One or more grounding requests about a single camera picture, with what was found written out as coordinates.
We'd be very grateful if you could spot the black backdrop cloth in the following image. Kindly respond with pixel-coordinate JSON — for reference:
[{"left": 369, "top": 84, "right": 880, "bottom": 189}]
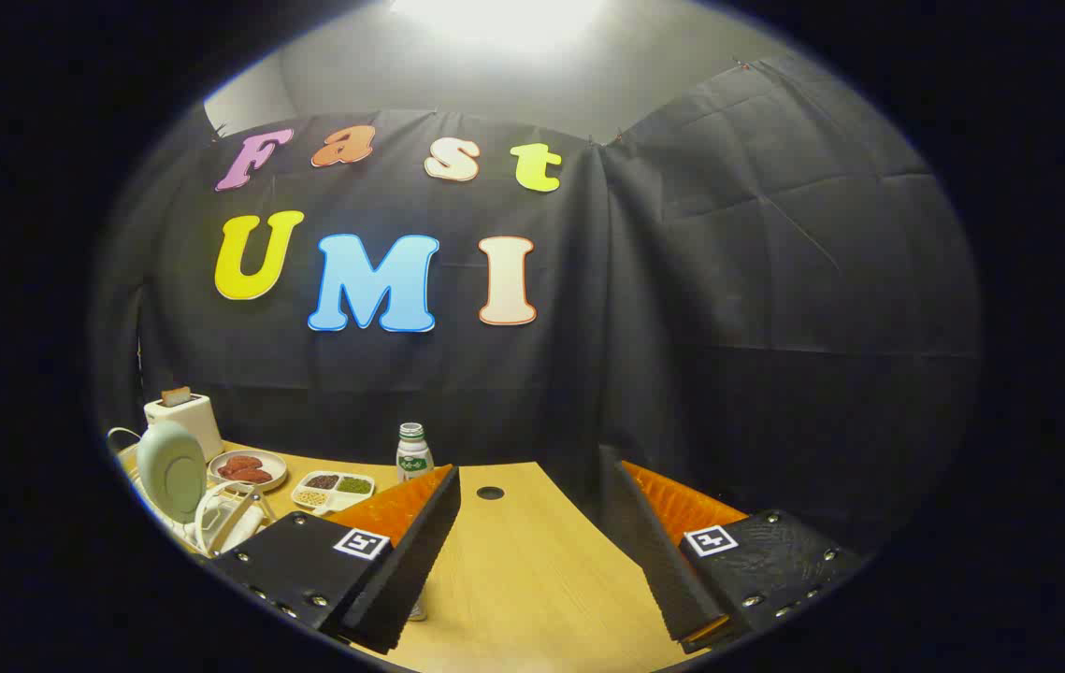
[{"left": 91, "top": 51, "right": 982, "bottom": 562}]

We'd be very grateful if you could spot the white wire dish rack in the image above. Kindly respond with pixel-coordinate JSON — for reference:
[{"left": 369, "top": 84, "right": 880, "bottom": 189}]
[{"left": 108, "top": 426, "right": 276, "bottom": 559}]

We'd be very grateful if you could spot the white toaster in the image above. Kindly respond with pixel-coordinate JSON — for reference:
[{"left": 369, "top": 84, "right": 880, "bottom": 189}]
[{"left": 144, "top": 393, "right": 224, "bottom": 461}]

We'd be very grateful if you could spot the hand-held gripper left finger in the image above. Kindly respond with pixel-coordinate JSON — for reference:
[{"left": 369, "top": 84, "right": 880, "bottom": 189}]
[{"left": 210, "top": 464, "right": 463, "bottom": 655}]

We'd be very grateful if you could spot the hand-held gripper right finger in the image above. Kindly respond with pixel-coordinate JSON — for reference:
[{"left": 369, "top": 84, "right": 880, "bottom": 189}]
[{"left": 597, "top": 445, "right": 867, "bottom": 655}]

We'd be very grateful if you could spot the white bottle green label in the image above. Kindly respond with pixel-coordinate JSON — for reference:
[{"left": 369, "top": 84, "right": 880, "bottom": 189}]
[{"left": 396, "top": 422, "right": 435, "bottom": 483}]

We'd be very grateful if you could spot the white divided bean tray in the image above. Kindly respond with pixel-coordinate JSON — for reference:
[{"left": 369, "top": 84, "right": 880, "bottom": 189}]
[{"left": 292, "top": 470, "right": 376, "bottom": 515}]

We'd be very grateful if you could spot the pale green plate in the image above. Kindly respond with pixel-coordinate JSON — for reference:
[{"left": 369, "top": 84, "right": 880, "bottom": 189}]
[{"left": 137, "top": 421, "right": 209, "bottom": 524}]

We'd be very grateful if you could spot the small white sausage plate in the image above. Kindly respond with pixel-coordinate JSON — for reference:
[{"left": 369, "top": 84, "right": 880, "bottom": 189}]
[{"left": 208, "top": 450, "right": 289, "bottom": 494}]

